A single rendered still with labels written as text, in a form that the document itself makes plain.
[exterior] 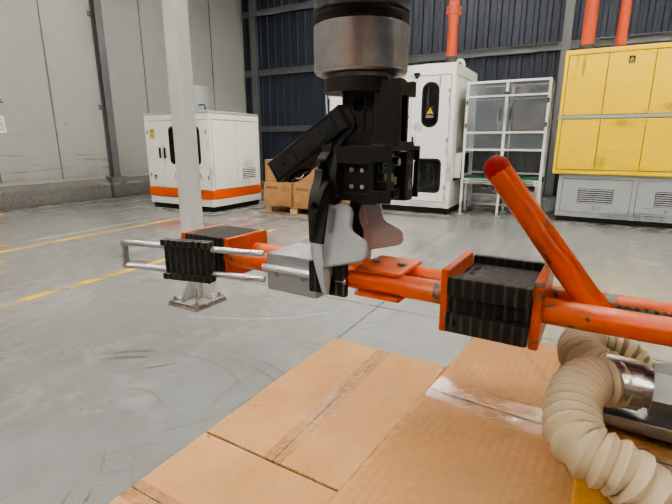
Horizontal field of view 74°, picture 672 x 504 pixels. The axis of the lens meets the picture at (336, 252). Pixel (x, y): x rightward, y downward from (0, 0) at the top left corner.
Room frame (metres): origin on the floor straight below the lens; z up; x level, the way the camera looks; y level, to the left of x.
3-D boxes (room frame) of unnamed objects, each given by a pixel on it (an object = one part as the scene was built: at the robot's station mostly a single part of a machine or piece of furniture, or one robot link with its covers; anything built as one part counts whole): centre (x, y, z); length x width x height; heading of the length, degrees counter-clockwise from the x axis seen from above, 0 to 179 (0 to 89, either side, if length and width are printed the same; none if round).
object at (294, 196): (7.80, 0.48, 0.45); 1.21 x 1.03 x 0.91; 61
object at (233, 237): (0.57, 0.15, 1.07); 0.08 x 0.07 x 0.05; 59
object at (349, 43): (0.46, -0.03, 1.29); 0.10 x 0.09 x 0.05; 148
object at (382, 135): (0.46, -0.03, 1.21); 0.09 x 0.08 x 0.12; 58
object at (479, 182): (7.48, -2.79, 0.32); 1.25 x 0.52 x 0.63; 61
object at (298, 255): (0.50, 0.03, 1.07); 0.07 x 0.07 x 0.04; 59
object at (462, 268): (0.39, -0.15, 1.07); 0.10 x 0.08 x 0.06; 149
